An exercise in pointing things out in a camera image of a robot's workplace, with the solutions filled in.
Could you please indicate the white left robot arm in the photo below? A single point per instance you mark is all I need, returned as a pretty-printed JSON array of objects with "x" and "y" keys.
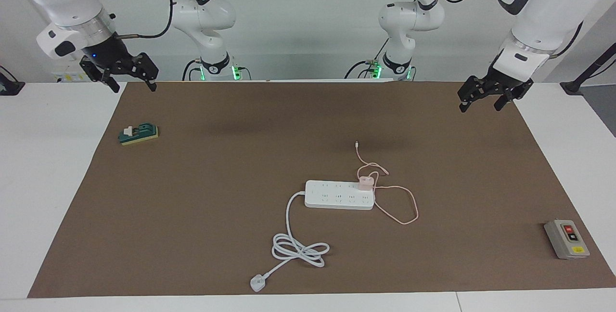
[{"x": 544, "y": 8}]

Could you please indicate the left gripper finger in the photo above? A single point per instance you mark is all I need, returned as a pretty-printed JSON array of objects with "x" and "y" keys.
[
  {"x": 507, "y": 96},
  {"x": 469, "y": 91}
]

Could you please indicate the black stand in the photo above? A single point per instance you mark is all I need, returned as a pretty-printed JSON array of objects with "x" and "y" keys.
[{"x": 572, "y": 86}]

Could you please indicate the grey push button box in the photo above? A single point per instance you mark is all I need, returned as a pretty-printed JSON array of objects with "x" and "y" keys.
[{"x": 565, "y": 242}]

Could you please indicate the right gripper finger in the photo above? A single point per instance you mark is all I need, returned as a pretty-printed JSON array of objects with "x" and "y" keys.
[
  {"x": 150, "y": 72},
  {"x": 98, "y": 75}
]

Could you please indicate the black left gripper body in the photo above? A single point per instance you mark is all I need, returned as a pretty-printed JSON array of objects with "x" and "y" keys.
[{"x": 510, "y": 83}]

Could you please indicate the yellow labelled box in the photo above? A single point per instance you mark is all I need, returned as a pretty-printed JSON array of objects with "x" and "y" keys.
[{"x": 70, "y": 77}]

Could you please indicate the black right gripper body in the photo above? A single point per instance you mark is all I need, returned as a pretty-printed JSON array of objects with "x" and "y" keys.
[{"x": 113, "y": 59}]

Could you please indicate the pink charger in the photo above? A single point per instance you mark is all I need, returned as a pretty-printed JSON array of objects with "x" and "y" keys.
[{"x": 365, "y": 184}]

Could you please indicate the white power strip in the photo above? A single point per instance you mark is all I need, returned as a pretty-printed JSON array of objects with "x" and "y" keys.
[{"x": 332, "y": 197}]

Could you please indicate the black clamp mount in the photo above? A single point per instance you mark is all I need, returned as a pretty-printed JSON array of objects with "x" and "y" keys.
[{"x": 9, "y": 88}]

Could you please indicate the brown table mat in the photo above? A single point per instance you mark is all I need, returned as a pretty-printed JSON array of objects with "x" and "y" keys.
[{"x": 192, "y": 206}]

